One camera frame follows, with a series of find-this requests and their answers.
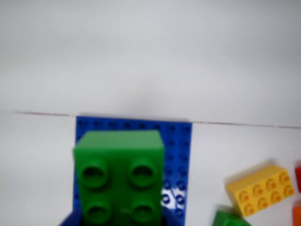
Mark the green 2x4 block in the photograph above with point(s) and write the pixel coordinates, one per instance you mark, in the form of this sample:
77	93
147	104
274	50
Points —
117	153

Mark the red 2x2 block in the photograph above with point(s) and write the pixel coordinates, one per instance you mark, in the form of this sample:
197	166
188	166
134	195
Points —
298	176

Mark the yellow 2x4 block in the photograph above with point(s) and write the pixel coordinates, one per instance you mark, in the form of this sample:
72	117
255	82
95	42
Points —
258	188

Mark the blue 8x8 baseplate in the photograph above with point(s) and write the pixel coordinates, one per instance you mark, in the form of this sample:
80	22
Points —
179	153

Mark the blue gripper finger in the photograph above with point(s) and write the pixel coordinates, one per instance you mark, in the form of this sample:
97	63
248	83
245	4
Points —
168	217
74	220

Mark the green 2x2 block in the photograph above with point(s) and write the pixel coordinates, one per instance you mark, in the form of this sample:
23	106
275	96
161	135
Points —
228	220

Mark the orange 2x2 block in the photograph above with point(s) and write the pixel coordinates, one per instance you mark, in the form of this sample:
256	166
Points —
297	217

